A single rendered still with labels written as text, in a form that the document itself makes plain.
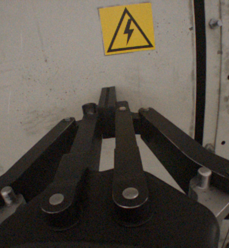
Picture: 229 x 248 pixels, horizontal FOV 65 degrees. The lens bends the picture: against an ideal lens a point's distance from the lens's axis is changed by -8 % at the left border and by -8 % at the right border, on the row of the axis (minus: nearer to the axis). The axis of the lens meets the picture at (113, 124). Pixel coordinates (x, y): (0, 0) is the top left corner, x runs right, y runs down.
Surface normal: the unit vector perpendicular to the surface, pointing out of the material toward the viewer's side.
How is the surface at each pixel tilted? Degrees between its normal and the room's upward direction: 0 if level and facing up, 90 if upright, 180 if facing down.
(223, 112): 90
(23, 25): 90
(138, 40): 90
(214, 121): 90
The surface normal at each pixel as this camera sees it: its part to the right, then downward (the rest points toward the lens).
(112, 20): 0.00, 0.41
